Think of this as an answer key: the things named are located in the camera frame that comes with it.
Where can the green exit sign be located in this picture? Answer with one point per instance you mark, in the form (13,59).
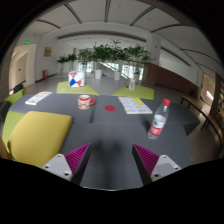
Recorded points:
(26,42)

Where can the group of potted plants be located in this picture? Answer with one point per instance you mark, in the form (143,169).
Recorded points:
(103,55)

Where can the flat round red coaster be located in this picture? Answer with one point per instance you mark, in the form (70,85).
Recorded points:
(110,108)

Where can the white cube with coloured triangles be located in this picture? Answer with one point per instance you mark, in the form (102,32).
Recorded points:
(75,79)

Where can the red-capped clear water bottle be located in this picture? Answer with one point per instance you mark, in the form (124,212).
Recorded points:
(158,124)

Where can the white printed booklet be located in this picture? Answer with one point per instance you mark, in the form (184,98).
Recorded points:
(38,98)

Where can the yellow chair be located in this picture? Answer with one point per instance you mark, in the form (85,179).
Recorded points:
(38,136)

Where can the black chair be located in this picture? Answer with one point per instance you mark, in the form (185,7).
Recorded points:
(18,88)

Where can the printed sheet with yellow patches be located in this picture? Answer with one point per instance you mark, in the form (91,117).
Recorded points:
(134,105)

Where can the red fire extinguisher box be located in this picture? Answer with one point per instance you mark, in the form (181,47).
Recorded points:
(45,74)

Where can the green table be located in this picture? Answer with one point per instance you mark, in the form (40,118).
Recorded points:
(75,90)
(138,93)

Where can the long wooden bench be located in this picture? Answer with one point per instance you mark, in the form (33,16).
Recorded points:
(200,106)

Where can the brown framed wall picture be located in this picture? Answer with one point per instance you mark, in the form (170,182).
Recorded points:
(48,51)

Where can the green chair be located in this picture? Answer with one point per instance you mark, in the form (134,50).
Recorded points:
(15,97)
(9,124)

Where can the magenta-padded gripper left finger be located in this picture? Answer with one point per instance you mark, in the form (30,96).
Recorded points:
(60,165)

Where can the wooden shelf unit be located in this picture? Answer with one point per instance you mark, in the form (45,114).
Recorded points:
(220,96)

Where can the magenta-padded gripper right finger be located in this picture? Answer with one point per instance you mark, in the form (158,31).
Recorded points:
(163,166)

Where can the red and white mug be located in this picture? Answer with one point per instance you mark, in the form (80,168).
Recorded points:
(84,102)

